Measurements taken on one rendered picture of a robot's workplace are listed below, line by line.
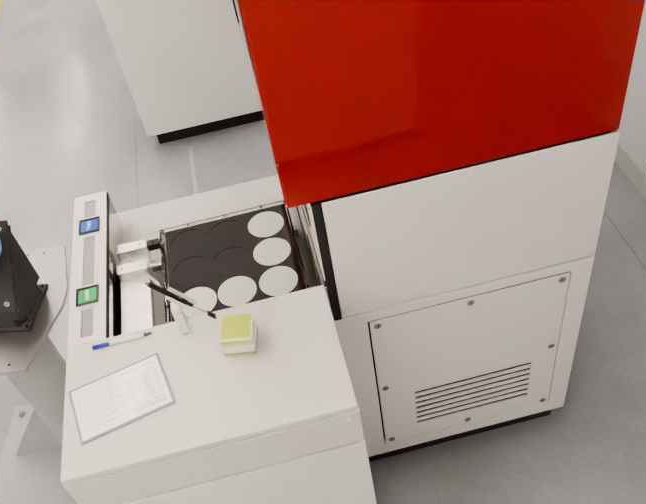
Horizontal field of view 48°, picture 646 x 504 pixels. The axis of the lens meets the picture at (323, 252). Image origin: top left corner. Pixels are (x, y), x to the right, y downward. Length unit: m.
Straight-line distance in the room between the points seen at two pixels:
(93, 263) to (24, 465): 1.12
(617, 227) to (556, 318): 1.18
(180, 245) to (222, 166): 1.71
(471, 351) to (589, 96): 0.83
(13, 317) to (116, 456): 0.63
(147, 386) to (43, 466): 1.25
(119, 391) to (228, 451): 0.28
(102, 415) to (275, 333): 0.41
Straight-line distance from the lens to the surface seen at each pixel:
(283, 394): 1.56
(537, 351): 2.23
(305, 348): 1.62
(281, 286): 1.83
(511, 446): 2.57
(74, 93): 4.63
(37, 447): 2.86
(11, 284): 2.03
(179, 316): 1.67
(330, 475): 1.74
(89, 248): 2.03
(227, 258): 1.93
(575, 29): 1.51
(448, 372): 2.16
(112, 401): 1.66
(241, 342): 1.59
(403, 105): 1.44
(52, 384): 2.37
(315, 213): 1.56
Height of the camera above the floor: 2.26
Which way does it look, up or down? 46 degrees down
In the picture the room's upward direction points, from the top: 11 degrees counter-clockwise
